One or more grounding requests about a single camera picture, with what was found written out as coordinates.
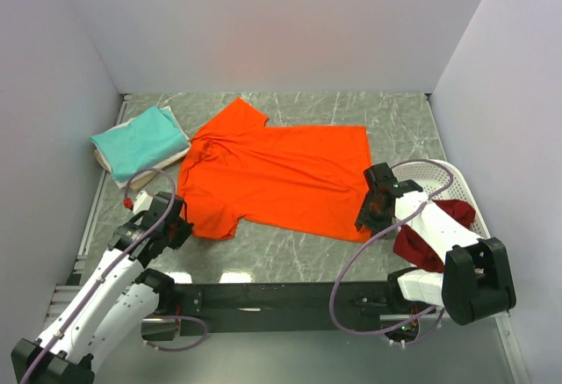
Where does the aluminium frame rail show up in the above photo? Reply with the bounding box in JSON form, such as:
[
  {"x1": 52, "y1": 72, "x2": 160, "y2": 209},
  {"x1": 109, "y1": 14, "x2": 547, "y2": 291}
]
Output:
[{"x1": 47, "y1": 93, "x2": 131, "y2": 310}]

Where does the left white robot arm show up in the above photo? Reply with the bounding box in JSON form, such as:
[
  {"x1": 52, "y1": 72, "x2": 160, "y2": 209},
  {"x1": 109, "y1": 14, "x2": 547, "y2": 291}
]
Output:
[{"x1": 11, "y1": 192, "x2": 192, "y2": 383}]

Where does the dark red t-shirt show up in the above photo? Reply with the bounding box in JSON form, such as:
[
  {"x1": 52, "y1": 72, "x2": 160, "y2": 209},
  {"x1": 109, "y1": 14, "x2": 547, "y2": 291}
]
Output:
[{"x1": 393, "y1": 199, "x2": 479, "y2": 272}]

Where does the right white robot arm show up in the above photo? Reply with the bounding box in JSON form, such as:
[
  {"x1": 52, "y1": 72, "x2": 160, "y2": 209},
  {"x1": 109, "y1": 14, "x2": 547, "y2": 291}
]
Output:
[{"x1": 356, "y1": 161, "x2": 516, "y2": 325}]

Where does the white perforated plastic basket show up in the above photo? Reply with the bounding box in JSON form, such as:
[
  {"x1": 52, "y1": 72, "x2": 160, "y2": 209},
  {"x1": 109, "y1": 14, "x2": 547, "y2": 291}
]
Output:
[{"x1": 391, "y1": 159, "x2": 490, "y2": 238}]

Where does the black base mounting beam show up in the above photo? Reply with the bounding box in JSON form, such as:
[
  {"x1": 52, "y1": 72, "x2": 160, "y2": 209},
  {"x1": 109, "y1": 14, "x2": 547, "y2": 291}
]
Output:
[{"x1": 155, "y1": 281, "x2": 428, "y2": 333}]

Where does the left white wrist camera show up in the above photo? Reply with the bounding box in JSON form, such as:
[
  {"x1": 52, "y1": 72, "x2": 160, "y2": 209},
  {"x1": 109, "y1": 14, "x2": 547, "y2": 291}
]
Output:
[{"x1": 123, "y1": 191, "x2": 154, "y2": 214}]

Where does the folded white t-shirt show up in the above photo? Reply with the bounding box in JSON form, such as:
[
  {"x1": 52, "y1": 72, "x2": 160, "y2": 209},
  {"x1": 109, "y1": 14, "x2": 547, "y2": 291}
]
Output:
[{"x1": 109, "y1": 106, "x2": 191, "y2": 189}]

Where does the folded teal t-shirt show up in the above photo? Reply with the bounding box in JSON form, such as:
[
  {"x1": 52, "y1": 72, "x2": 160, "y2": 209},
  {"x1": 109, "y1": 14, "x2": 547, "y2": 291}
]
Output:
[{"x1": 90, "y1": 106, "x2": 187, "y2": 182}]

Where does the orange t-shirt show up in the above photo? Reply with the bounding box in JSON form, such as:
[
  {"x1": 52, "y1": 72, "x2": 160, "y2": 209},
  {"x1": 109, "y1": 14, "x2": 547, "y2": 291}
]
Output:
[{"x1": 177, "y1": 98, "x2": 371, "y2": 243}]

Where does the folded beige t-shirt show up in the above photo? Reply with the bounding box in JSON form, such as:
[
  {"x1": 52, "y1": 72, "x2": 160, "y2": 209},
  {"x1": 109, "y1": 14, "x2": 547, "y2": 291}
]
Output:
[{"x1": 93, "y1": 149, "x2": 156, "y2": 192}]

